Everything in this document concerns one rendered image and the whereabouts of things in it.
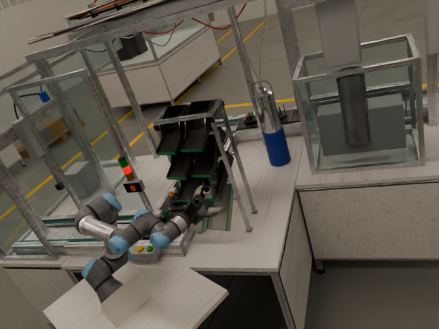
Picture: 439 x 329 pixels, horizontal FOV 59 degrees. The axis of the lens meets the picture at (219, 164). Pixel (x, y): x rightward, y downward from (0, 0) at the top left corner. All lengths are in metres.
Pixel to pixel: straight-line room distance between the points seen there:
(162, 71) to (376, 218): 5.27
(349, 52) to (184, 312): 1.68
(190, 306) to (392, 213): 1.44
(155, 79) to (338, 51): 5.29
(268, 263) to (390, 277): 1.24
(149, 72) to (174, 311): 5.71
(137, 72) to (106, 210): 5.75
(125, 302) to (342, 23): 1.89
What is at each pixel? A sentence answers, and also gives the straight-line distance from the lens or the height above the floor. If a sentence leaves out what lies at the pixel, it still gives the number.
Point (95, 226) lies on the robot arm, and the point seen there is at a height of 1.51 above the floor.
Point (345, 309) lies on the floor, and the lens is 3.01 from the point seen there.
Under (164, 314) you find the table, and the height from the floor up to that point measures 0.86.
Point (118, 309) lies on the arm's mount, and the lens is 2.19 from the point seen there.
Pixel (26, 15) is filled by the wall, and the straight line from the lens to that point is 12.26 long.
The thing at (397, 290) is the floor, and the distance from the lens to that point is 3.10.
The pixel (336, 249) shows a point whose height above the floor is 0.27.
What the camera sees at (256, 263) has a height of 0.86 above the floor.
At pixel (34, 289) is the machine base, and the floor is 0.58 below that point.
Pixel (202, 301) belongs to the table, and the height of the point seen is 0.86.
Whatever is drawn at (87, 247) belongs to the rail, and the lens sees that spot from 2.75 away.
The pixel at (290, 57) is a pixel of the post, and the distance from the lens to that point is 2.90.
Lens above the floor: 2.37
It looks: 29 degrees down
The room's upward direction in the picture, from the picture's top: 19 degrees counter-clockwise
